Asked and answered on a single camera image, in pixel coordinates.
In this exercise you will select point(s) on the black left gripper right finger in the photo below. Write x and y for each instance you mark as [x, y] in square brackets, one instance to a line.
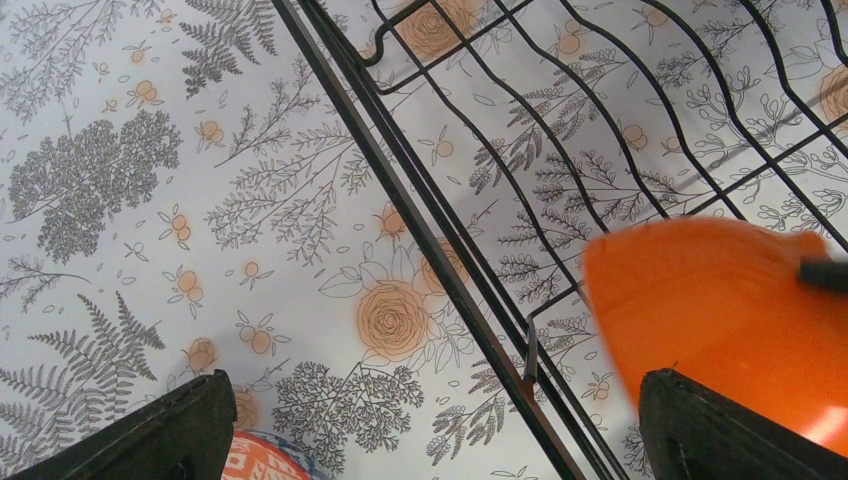
[692, 432]

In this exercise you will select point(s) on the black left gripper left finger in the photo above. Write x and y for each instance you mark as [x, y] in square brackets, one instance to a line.
[185, 434]

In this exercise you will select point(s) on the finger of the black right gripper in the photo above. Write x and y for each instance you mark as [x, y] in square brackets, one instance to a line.
[828, 275]

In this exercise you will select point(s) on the orange bowl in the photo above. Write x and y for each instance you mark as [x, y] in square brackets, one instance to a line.
[721, 301]

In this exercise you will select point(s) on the black wire dish rack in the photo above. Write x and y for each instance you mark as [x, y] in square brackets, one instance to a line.
[510, 134]

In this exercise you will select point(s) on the floral patterned table mat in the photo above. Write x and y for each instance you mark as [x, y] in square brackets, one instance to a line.
[176, 190]

